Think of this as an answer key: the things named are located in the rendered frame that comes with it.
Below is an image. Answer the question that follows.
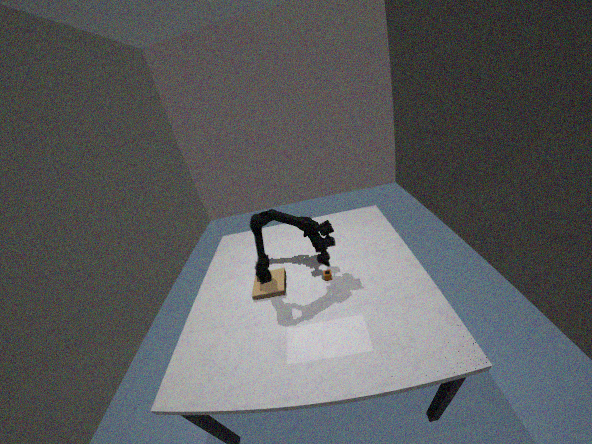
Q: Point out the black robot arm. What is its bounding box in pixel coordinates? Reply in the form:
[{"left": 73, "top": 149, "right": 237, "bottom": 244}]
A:
[{"left": 249, "top": 209, "right": 336, "bottom": 284}]

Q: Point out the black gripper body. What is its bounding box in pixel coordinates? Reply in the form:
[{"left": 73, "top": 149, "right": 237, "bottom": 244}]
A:
[{"left": 312, "top": 236, "right": 330, "bottom": 264}]

